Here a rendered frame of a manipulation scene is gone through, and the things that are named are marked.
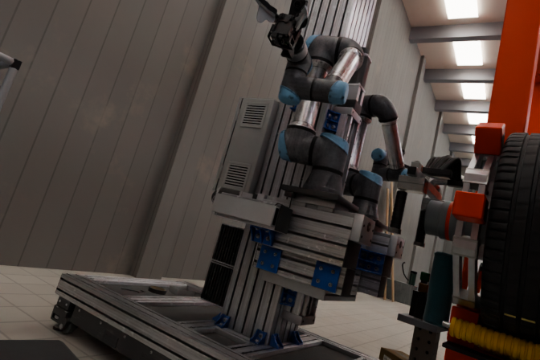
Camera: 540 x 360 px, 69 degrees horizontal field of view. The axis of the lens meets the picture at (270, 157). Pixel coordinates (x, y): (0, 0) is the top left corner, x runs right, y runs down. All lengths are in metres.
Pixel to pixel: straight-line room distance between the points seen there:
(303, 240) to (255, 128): 0.63
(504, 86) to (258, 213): 1.42
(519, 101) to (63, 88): 2.78
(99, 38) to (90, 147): 0.82
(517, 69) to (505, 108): 0.21
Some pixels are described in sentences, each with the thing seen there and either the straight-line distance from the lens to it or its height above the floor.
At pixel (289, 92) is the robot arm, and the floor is 1.08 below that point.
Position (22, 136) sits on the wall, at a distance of 3.03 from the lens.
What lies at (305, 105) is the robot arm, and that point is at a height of 1.14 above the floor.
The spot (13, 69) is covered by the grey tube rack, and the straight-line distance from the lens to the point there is 1.74.
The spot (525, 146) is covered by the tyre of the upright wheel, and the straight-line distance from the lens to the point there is 1.37.
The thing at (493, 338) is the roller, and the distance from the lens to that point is 1.39.
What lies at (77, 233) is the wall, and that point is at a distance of 3.35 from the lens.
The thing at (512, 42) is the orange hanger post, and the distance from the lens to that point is 2.37.
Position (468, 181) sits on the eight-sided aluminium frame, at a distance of 1.31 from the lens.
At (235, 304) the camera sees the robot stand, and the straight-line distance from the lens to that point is 1.74.
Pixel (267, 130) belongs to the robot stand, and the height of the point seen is 1.08.
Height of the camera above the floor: 0.62
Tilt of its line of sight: 11 degrees up
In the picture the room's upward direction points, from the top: 15 degrees clockwise
